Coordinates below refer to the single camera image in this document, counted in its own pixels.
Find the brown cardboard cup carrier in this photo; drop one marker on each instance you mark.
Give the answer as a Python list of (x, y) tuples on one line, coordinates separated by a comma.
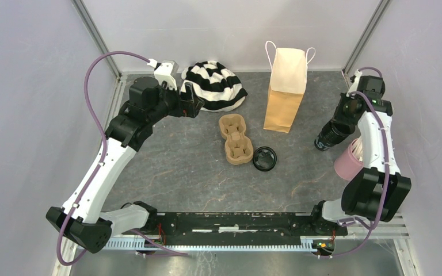
[(238, 147)]

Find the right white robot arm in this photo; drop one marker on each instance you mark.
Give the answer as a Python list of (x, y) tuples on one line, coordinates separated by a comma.
[(378, 189)]

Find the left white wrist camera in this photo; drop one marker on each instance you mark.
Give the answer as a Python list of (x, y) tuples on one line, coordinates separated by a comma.
[(165, 72)]

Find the black white striped cloth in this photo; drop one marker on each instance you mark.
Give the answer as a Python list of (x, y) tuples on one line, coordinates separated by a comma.
[(219, 88)]

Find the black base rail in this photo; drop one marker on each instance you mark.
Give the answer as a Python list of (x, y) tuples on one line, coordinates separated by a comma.
[(238, 228)]

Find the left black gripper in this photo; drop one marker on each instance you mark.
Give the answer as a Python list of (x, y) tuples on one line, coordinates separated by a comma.
[(189, 108)]

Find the right aluminium frame post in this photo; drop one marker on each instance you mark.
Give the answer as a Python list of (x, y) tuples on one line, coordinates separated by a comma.
[(366, 35)]

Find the black coffee cup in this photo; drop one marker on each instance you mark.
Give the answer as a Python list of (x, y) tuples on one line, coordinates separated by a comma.
[(332, 134)]

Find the white wrapped straws bundle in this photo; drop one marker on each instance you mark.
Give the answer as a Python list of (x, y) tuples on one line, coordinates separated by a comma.
[(357, 148)]

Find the aluminium frame post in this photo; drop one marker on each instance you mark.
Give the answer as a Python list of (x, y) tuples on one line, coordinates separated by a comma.
[(366, 35), (95, 35)]

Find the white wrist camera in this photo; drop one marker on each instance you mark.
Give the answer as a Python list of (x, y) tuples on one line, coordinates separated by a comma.
[(165, 72), (354, 80)]

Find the brown paper bag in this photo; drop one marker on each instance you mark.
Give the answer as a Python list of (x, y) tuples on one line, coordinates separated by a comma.
[(287, 85)]

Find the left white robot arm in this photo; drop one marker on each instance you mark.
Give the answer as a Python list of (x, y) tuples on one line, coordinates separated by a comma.
[(81, 218)]

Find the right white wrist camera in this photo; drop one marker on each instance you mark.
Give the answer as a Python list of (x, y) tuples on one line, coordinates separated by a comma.
[(354, 80)]

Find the pink straw holder cup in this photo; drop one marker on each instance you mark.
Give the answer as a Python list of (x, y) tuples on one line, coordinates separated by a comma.
[(346, 165)]

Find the left aluminium frame post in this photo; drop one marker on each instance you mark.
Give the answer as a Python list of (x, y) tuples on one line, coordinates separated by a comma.
[(95, 35)]

